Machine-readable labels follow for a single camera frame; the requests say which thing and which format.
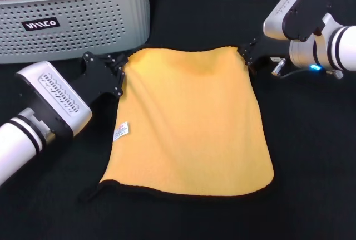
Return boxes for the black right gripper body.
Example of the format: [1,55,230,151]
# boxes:
[251,36,290,66]

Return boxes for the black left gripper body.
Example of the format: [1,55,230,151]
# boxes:
[71,52,118,107]

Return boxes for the yellow towel with black trim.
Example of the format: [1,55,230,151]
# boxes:
[79,45,276,202]

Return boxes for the grey perforated storage box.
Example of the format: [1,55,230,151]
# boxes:
[0,0,152,65]

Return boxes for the black tablecloth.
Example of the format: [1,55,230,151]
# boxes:
[0,0,356,240]

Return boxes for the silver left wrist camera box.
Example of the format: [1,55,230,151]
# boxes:
[13,60,93,144]

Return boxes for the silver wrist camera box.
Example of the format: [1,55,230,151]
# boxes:
[263,0,332,42]
[13,60,93,144]

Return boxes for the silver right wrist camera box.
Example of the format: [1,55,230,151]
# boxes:
[263,0,332,42]

